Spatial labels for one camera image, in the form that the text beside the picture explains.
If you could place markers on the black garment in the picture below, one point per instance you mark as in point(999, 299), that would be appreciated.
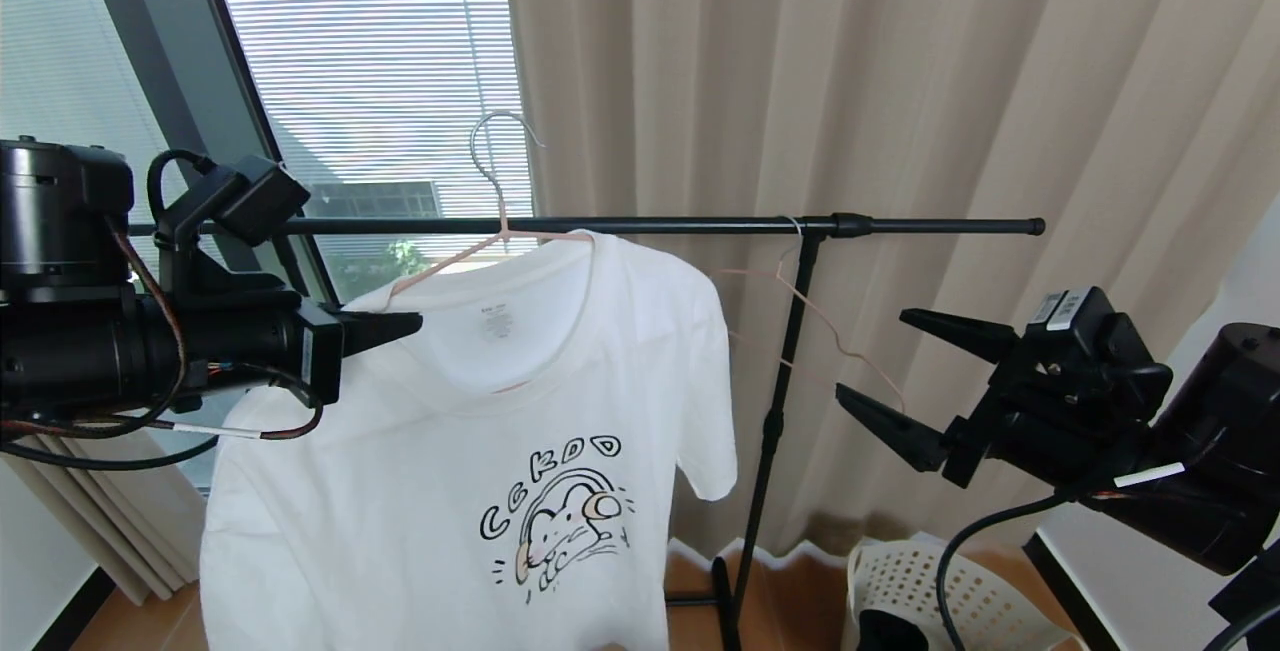
point(890, 631)

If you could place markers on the white printed t-shirt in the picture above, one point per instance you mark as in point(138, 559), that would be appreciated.
point(400, 491)

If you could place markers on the beige curtain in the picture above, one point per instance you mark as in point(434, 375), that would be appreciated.
point(120, 521)
point(900, 81)

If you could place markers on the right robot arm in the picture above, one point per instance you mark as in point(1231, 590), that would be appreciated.
point(1220, 441)

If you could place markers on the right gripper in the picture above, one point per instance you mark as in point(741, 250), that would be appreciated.
point(1040, 441)

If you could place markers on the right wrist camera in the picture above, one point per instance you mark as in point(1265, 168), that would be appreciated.
point(1090, 341)

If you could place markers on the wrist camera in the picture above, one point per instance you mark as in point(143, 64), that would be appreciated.
point(250, 196)
point(1090, 341)

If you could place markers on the pink clothes hanger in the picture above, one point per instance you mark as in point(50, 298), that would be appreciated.
point(490, 181)
point(850, 351)

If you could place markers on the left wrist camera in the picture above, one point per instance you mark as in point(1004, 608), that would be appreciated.
point(250, 196)

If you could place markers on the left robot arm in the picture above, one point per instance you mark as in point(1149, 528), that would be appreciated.
point(60, 331)

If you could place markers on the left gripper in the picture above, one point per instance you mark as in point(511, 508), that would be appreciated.
point(260, 346)

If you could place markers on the black clothes rack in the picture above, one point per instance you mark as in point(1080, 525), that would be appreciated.
point(900, 226)

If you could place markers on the window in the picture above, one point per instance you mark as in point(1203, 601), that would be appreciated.
point(380, 51)

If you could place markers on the white laundry basket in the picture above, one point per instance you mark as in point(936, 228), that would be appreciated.
point(990, 591)

